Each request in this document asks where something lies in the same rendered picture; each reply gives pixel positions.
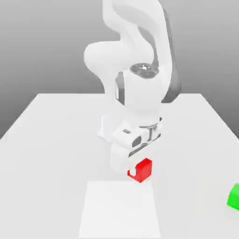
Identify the small red cube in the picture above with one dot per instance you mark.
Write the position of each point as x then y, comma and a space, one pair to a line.
143, 170

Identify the small green cube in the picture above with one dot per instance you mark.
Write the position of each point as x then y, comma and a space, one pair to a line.
234, 198

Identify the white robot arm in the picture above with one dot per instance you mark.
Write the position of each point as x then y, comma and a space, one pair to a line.
138, 97

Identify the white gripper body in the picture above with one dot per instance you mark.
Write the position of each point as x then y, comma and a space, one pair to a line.
121, 158

